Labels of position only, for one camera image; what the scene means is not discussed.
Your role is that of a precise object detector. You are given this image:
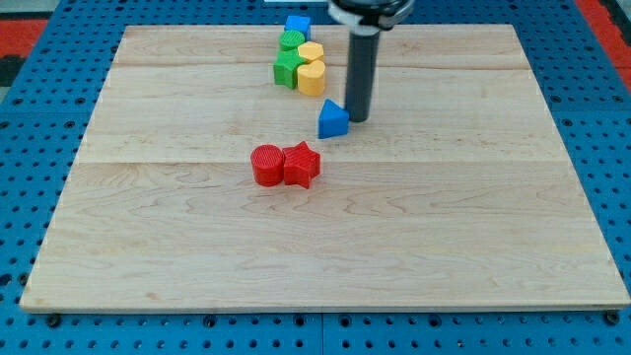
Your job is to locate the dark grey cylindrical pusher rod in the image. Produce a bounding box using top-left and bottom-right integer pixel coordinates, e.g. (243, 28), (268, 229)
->
(345, 30), (380, 122)

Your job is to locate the yellow heart block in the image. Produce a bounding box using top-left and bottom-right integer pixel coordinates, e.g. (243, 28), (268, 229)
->
(297, 60), (326, 97)

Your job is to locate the yellow hexagon block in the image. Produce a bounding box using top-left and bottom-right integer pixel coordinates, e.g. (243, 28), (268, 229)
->
(297, 41), (324, 63)

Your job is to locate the blue cube block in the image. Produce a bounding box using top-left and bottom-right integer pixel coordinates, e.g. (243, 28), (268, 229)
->
(284, 15), (312, 41)

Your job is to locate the green cylinder block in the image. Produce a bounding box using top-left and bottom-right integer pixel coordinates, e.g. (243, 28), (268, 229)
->
(278, 30), (306, 51)

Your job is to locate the green star block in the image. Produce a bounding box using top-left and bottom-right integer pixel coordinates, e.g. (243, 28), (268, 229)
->
(273, 48), (306, 89)

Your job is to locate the blue triangle block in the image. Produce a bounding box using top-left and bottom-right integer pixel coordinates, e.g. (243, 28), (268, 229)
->
(317, 99), (349, 139)

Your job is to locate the red star block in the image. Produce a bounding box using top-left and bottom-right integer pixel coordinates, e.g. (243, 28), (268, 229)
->
(282, 141), (320, 188)

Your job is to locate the red cylinder block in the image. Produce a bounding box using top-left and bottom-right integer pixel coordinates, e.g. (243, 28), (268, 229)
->
(250, 144), (285, 186)

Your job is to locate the wooden board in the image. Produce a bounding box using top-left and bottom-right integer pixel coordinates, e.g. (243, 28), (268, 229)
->
(21, 25), (630, 314)

